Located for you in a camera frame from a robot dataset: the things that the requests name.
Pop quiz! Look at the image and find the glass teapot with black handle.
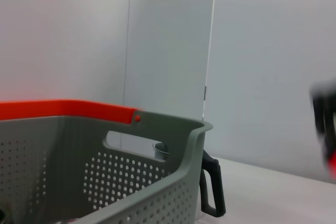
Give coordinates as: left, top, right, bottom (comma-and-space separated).
152, 141, 226, 219

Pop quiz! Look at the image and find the orange basket handle clip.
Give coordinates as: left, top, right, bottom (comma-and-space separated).
0, 99, 144, 125

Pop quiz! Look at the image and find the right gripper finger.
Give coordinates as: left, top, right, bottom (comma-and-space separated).
309, 78, 336, 156

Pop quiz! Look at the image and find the grey perforated storage basket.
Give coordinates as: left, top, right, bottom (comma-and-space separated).
0, 110, 214, 224

